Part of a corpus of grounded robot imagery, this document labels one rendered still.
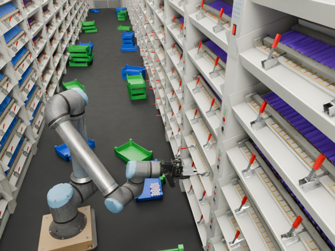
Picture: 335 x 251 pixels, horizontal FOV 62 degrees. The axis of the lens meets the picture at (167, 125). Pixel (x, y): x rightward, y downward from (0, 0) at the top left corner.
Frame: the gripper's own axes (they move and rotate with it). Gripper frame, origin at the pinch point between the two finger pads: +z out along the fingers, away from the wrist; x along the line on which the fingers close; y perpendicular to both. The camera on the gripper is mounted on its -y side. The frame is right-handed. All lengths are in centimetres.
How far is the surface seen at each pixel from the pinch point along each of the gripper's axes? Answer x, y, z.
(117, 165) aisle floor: 84, -63, -36
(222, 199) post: -27.4, 7.8, 4.2
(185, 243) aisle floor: -2, -57, 5
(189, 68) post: 43, 44, -1
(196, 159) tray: 16.6, -3.2, 5.9
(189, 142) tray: 34.2, -3.3, 5.9
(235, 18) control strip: -22, 83, -10
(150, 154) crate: 88, -54, -7
